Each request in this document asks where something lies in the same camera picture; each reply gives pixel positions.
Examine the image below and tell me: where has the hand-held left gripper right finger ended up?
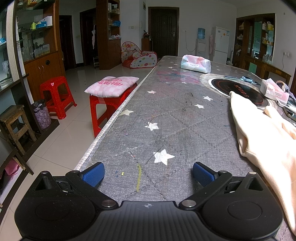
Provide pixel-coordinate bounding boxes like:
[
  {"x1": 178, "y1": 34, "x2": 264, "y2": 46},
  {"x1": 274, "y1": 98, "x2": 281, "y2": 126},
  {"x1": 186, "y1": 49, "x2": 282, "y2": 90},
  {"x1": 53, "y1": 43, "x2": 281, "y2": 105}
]
[{"x1": 179, "y1": 162, "x2": 264, "y2": 208}]

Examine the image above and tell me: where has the white water dispenser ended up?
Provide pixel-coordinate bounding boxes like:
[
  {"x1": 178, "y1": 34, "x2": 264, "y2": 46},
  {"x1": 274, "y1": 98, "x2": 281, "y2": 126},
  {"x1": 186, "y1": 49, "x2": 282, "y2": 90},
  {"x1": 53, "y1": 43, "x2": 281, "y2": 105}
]
[{"x1": 195, "y1": 38, "x2": 207, "y2": 57}]

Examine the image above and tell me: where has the wooden display cabinet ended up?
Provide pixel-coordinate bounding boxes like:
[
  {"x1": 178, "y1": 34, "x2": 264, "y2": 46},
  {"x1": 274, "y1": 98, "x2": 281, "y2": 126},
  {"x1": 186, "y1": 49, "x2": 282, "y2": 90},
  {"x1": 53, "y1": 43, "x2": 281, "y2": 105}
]
[{"x1": 232, "y1": 13, "x2": 277, "y2": 72}]

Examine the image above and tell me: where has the wooden desk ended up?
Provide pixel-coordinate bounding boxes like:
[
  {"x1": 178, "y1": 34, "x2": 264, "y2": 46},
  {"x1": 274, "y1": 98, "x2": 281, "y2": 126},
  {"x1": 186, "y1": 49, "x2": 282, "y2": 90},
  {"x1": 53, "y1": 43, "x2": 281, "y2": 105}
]
[{"x1": 244, "y1": 56, "x2": 292, "y2": 87}]

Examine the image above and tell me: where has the dark wooden stool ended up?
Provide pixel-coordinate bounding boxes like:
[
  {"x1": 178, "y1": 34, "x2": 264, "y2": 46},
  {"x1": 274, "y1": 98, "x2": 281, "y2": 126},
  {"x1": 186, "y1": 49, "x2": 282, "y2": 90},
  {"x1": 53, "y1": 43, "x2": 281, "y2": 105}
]
[{"x1": 0, "y1": 105, "x2": 37, "y2": 156}]

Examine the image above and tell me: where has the white refrigerator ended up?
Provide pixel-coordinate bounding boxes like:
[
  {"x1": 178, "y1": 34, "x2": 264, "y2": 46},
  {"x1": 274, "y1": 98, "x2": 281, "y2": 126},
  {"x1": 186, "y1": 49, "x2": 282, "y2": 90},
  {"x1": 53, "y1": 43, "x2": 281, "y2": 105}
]
[{"x1": 211, "y1": 26, "x2": 230, "y2": 65}]

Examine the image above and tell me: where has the pink checked cushion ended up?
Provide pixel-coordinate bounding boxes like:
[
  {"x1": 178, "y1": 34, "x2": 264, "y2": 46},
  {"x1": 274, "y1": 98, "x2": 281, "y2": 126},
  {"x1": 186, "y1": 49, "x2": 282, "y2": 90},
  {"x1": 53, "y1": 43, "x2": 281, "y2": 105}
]
[{"x1": 84, "y1": 76, "x2": 140, "y2": 97}]

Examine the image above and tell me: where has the small wooden side cabinet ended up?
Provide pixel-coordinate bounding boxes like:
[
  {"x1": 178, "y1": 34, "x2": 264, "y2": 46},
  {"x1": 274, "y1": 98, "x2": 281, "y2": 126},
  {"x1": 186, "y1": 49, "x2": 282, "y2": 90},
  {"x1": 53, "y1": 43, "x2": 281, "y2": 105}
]
[{"x1": 142, "y1": 38, "x2": 153, "y2": 52}]

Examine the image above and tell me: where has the wooden glass-front cabinet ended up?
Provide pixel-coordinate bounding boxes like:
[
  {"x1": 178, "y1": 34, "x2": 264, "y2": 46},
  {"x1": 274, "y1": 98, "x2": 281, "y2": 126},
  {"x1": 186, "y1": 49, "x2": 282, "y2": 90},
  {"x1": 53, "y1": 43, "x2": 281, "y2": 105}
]
[{"x1": 14, "y1": 0, "x2": 66, "y2": 102}]

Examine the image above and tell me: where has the round black induction cooktop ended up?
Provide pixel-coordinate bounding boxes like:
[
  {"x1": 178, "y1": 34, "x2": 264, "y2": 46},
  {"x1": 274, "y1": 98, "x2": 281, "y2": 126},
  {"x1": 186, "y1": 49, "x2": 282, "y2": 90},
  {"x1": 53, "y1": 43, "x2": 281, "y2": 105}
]
[{"x1": 200, "y1": 74, "x2": 270, "y2": 107}]

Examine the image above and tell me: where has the dark wooden door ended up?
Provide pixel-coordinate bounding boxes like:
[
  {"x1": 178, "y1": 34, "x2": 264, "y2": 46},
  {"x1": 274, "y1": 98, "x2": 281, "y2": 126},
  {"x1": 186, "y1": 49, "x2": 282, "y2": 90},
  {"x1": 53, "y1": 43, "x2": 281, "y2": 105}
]
[{"x1": 148, "y1": 6, "x2": 180, "y2": 57}]

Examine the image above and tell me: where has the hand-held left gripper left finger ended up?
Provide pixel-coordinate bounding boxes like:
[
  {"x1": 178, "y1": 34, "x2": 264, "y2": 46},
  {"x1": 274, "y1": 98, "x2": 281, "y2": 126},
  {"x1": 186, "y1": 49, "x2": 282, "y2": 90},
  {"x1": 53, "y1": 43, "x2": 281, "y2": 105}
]
[{"x1": 35, "y1": 162, "x2": 117, "y2": 208}]

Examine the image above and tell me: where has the red plastic stool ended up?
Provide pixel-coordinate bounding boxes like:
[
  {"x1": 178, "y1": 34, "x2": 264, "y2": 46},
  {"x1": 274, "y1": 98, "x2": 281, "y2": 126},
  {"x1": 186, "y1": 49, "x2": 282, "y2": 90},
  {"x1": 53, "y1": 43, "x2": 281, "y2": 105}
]
[
  {"x1": 39, "y1": 76, "x2": 77, "y2": 120},
  {"x1": 89, "y1": 83, "x2": 139, "y2": 138}
]

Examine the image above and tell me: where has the cream garment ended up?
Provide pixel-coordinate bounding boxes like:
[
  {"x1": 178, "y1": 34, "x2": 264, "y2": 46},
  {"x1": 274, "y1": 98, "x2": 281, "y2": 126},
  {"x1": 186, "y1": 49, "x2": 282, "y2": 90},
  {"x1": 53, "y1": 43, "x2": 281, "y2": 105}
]
[{"x1": 229, "y1": 91, "x2": 296, "y2": 237}]

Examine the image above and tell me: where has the grey fabric bag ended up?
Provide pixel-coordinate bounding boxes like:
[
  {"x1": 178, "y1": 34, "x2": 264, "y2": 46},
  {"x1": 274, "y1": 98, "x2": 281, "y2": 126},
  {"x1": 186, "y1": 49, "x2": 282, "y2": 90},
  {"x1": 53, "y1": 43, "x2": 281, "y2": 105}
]
[{"x1": 276, "y1": 80, "x2": 296, "y2": 100}]

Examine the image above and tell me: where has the dotted children's play tent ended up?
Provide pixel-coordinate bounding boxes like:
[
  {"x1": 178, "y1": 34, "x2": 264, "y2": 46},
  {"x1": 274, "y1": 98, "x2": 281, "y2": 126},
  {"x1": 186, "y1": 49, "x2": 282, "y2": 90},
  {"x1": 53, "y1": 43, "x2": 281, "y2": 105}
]
[{"x1": 121, "y1": 42, "x2": 158, "y2": 69}]

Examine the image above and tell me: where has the small pink tissue pack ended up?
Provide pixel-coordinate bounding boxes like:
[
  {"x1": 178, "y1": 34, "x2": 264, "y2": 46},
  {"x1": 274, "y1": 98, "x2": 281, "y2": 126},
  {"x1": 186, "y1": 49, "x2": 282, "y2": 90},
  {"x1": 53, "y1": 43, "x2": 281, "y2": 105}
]
[{"x1": 259, "y1": 78, "x2": 290, "y2": 105}]

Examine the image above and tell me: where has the dark flat tray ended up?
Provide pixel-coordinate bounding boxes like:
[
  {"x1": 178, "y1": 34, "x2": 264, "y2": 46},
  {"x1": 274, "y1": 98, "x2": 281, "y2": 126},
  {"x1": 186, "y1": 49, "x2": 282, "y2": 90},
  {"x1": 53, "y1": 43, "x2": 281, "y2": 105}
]
[{"x1": 283, "y1": 106, "x2": 296, "y2": 121}]

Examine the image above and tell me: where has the large pink white tissue pack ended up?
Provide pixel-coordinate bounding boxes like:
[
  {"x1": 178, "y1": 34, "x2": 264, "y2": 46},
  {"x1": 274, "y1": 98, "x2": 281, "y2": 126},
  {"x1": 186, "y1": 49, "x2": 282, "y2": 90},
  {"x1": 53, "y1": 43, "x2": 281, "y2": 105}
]
[{"x1": 180, "y1": 55, "x2": 211, "y2": 74}]

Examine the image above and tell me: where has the purple patterned trash bin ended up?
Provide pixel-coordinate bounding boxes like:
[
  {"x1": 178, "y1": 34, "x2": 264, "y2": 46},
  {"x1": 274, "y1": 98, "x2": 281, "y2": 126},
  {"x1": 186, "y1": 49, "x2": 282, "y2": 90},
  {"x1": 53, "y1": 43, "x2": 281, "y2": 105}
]
[{"x1": 31, "y1": 100, "x2": 52, "y2": 130}]

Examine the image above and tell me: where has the white folded umbrella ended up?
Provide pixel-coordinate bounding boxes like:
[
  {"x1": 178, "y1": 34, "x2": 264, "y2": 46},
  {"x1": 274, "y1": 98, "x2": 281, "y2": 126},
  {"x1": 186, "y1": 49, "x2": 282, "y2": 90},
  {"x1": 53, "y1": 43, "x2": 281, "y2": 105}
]
[{"x1": 91, "y1": 25, "x2": 97, "y2": 49}]

